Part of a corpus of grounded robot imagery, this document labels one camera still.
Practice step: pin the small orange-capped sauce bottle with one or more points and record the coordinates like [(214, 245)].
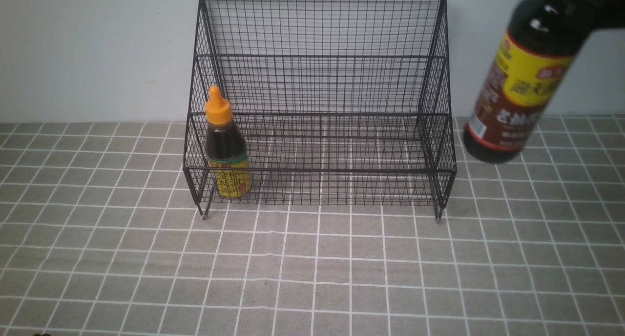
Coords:
[(226, 149)]

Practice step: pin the large dark soy sauce bottle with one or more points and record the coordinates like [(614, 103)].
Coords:
[(542, 40)]

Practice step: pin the grey checked tablecloth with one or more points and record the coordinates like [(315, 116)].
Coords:
[(100, 237)]

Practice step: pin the black wire mesh rack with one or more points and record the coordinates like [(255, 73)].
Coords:
[(340, 102)]

